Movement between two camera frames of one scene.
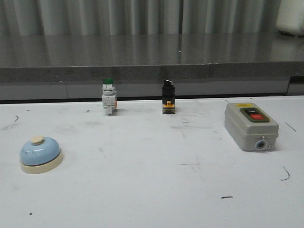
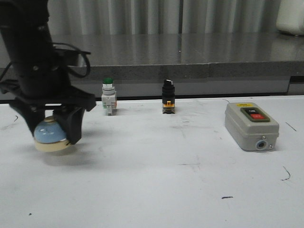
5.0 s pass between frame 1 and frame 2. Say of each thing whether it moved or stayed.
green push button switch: stayed
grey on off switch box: stayed
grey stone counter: stayed
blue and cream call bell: moved
